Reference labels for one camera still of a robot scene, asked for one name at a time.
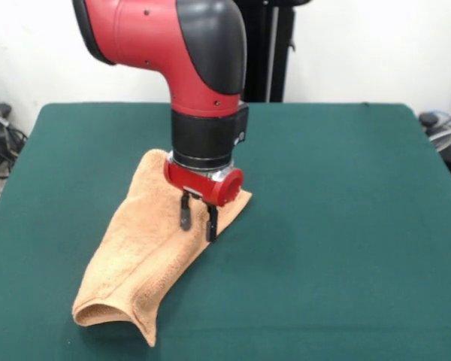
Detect orange terry towel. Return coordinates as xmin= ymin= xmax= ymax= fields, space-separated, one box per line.
xmin=71 ymin=148 xmax=253 ymax=347

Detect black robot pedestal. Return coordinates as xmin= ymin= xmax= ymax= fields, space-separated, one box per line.
xmin=232 ymin=0 xmax=298 ymax=104

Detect dark green table cloth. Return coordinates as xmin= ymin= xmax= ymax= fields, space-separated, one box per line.
xmin=0 ymin=102 xmax=451 ymax=361

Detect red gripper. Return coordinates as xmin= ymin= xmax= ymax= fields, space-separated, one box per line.
xmin=162 ymin=156 xmax=244 ymax=243

